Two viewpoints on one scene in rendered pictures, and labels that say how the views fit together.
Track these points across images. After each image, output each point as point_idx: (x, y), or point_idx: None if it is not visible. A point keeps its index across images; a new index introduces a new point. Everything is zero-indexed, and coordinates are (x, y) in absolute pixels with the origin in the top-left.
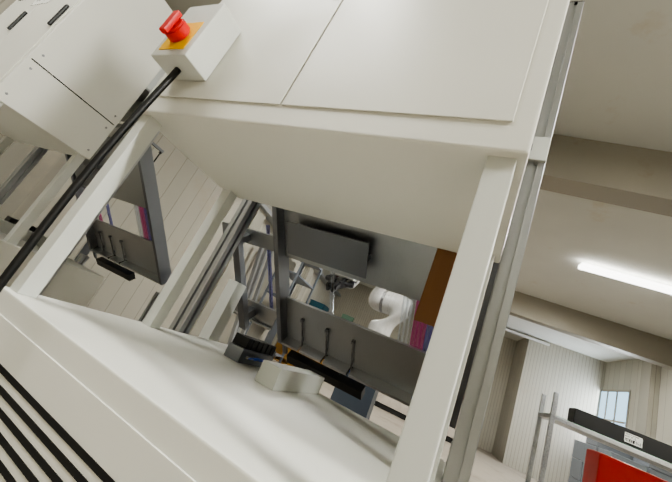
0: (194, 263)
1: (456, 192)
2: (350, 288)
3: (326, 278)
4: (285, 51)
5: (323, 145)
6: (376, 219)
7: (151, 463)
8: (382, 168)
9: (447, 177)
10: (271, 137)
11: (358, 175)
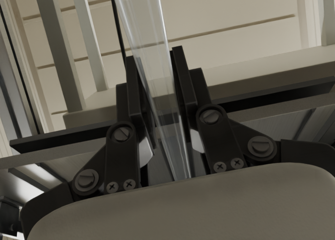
0: None
1: (325, 48)
2: (315, 166)
3: (49, 196)
4: None
5: (244, 61)
6: (288, 63)
7: None
8: (280, 56)
9: (314, 49)
10: (209, 68)
11: (266, 60)
